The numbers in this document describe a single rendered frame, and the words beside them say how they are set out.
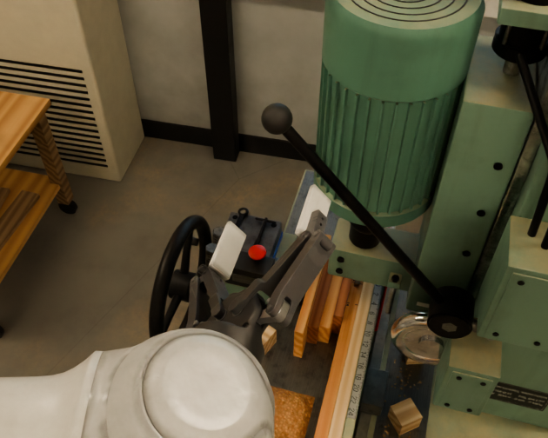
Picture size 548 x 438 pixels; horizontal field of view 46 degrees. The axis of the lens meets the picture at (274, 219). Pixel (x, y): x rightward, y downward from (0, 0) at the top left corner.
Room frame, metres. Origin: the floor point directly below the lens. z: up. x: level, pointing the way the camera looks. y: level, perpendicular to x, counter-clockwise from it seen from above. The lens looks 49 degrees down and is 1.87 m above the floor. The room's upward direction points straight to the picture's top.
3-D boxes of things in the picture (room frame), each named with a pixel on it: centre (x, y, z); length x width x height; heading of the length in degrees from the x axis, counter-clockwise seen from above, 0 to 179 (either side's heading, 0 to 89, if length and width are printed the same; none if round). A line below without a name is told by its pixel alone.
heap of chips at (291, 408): (0.45, 0.01, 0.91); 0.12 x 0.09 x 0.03; 74
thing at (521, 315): (0.46, -0.31, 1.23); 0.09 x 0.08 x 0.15; 74
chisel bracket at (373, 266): (0.65, -0.16, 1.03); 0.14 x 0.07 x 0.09; 74
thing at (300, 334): (0.64, -0.07, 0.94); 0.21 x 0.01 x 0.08; 164
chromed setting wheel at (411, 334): (0.51, -0.24, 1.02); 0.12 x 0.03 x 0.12; 74
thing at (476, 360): (0.46, -0.28, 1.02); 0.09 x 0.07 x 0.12; 164
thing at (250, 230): (0.71, 0.04, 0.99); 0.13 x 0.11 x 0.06; 164
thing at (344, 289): (0.67, -0.13, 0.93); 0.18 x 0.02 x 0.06; 164
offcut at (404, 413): (0.47, -0.22, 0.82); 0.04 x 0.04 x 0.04; 24
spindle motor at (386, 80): (0.66, -0.15, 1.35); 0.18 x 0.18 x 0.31
